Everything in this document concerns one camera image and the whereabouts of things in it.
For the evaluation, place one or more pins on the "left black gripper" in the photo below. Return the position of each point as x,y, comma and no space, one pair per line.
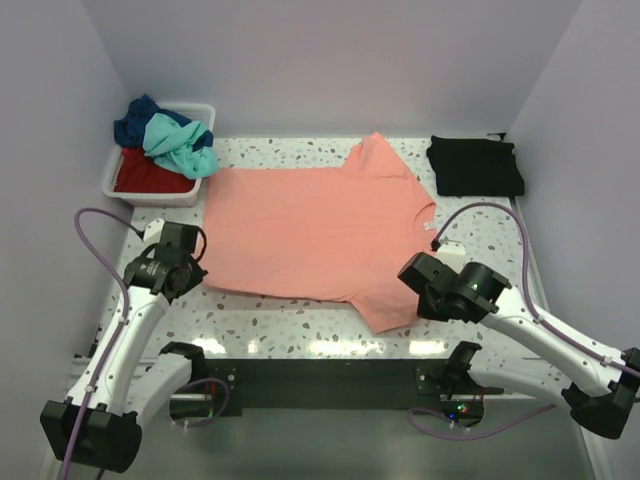
197,274

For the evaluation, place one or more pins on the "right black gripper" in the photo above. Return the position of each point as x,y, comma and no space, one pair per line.
425,310

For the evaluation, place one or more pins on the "pink t shirt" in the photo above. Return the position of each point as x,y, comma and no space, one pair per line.
336,234

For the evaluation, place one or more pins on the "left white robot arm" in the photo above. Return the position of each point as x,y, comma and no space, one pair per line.
100,421

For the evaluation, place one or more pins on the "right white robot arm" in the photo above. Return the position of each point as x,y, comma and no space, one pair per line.
596,383

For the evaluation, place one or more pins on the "red t shirt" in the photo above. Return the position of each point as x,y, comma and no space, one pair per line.
139,174

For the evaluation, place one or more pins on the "teal t shirt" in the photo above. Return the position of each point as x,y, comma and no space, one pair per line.
183,149

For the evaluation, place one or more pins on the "folded black t shirt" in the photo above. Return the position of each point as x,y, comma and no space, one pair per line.
475,168

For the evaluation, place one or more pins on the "navy blue t shirt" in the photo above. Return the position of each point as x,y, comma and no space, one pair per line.
129,131

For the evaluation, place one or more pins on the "white plastic laundry basket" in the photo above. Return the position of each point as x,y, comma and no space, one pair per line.
195,111

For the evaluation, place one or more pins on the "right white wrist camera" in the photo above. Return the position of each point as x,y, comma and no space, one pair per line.
452,254

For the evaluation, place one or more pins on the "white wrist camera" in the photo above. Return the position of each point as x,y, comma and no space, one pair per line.
452,254
151,234

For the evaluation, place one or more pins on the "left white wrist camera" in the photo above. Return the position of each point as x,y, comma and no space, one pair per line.
151,234

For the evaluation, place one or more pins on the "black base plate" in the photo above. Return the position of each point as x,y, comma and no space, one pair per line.
332,384

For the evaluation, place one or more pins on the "aluminium frame rail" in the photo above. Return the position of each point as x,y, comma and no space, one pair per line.
518,438

